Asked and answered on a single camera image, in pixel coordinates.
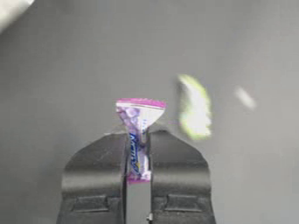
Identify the purple blue-print candy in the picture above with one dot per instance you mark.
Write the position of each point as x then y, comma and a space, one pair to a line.
137, 125

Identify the green candy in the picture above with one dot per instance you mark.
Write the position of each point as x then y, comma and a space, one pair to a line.
195, 108

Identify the pink candy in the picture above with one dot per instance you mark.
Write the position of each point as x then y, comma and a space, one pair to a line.
245, 97

